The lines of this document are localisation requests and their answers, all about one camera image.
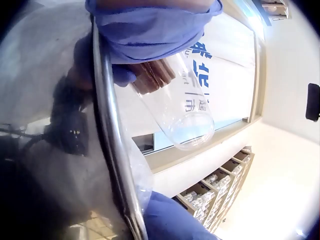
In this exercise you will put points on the large shiny steel container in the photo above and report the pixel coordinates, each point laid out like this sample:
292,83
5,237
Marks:
45,75

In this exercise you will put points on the person's left hand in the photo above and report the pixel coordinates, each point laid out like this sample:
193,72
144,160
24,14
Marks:
150,30

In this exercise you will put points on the person's right hand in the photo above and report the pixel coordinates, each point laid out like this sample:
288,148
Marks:
170,220

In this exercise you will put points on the full wooden compartment shelf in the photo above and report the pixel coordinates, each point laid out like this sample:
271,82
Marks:
220,190

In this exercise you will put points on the black wall box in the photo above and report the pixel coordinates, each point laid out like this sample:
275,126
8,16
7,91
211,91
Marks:
313,102

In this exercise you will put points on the clear plastic bag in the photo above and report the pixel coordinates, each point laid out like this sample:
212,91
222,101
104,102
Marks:
140,170

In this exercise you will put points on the wall shelf with boxes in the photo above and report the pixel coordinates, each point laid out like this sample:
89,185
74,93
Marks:
276,10

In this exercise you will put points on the brown cardboard cup sleeve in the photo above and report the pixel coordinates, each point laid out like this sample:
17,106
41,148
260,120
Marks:
156,75

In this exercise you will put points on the clear plastic cup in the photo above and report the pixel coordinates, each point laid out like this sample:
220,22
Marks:
185,117

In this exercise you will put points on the window with blue lettering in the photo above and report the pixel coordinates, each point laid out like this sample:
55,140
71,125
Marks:
232,75

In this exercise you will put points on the person's left fingers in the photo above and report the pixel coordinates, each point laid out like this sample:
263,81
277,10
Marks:
123,76

